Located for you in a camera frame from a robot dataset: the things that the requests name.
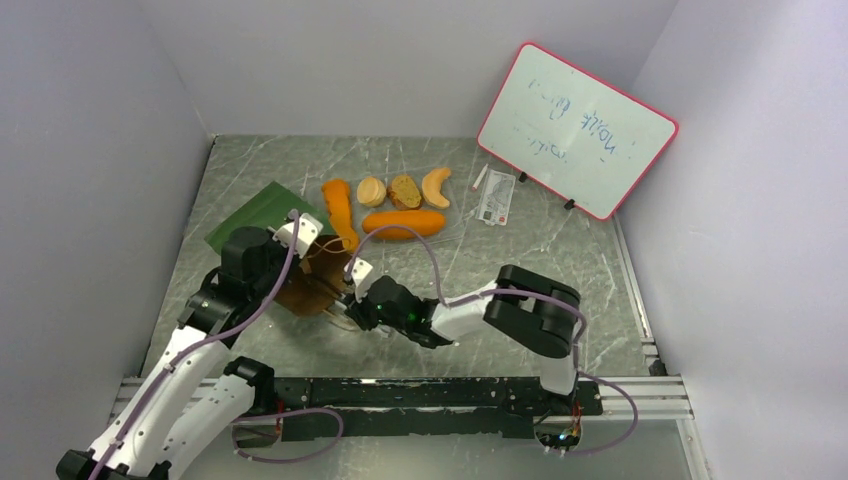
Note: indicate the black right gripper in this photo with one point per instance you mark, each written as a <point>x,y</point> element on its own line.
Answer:
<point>361,310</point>

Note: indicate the green paper bag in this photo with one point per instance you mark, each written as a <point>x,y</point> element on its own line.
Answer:
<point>251,262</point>

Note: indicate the orange fake baguette loaf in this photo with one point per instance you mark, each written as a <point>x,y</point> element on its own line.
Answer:
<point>400,225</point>

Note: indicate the round tan fake bun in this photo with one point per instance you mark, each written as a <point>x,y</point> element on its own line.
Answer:
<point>371,192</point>

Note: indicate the orange fake bread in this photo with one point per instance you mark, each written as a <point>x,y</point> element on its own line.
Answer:
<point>336,194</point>

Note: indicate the tan fake croissant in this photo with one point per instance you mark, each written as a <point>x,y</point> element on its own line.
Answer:
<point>431,188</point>

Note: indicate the white ruler package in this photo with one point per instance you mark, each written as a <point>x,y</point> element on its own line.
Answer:
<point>496,195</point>

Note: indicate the silver metal tongs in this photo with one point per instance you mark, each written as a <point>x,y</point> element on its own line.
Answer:
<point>338,308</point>

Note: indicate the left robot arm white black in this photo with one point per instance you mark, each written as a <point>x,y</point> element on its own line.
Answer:
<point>160,432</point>

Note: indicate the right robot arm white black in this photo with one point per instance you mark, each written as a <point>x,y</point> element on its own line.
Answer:
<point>537,312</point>

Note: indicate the white pink marker pen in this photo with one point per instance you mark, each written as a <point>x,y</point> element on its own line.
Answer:
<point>480,177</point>

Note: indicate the pink framed whiteboard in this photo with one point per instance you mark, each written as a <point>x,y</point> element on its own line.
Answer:
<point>573,133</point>

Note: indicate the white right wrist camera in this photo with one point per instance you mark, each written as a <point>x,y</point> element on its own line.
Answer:
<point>359,275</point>

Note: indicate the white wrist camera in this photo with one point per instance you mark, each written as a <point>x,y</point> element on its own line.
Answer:
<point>300,231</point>
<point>359,275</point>

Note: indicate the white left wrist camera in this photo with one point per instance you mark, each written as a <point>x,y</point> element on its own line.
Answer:
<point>300,231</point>

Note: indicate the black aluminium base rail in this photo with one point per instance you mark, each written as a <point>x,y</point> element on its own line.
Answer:
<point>513,407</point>

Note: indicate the aluminium side rail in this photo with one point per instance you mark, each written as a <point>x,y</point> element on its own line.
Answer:
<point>650,352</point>

